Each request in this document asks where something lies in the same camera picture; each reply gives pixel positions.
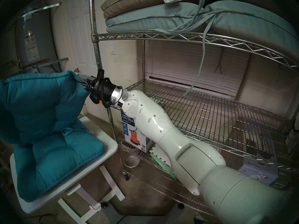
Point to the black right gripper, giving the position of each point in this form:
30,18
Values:
104,90

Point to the teal tufted seat cushion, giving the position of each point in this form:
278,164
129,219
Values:
42,104
58,160

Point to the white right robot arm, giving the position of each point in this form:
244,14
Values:
186,151

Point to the pale blue tie cushion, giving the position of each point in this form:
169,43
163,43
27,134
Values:
151,18

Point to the tan flat cushion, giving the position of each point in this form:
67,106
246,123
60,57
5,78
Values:
135,1

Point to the white panel door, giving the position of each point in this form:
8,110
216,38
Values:
81,39

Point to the white folding table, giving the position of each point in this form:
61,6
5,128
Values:
105,137

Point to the grey water heater tank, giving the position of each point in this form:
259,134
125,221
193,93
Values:
37,39

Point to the utility pump cardboard box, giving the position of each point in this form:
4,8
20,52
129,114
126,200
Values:
130,134

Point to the clear glass bowl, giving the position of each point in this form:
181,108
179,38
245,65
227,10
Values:
131,161

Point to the white lamp product box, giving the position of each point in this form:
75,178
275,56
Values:
259,173

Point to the dark LED product box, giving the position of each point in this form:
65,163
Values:
283,181

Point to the white wall light switch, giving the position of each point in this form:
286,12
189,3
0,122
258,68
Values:
113,48

